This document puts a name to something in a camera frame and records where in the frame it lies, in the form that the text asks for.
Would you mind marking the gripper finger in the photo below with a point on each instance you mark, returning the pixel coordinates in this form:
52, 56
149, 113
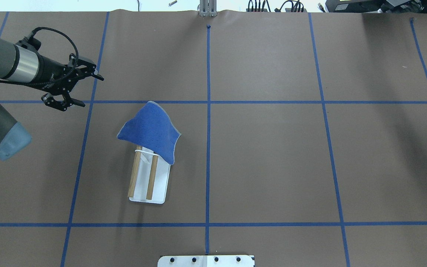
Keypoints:
83, 68
49, 100

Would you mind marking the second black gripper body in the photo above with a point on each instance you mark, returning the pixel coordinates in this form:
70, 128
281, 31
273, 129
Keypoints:
48, 73

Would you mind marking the blue towel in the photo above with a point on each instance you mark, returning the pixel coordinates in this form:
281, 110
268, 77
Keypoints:
152, 128

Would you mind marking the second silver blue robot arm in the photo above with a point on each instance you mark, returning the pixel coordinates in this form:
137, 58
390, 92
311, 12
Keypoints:
23, 66

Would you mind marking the white wooden towel rack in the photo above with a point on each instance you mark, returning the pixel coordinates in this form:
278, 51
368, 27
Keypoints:
149, 179

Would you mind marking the black monitor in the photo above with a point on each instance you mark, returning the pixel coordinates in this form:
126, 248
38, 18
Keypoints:
378, 6

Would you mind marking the aluminium frame post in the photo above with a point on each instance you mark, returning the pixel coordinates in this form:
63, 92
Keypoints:
207, 8

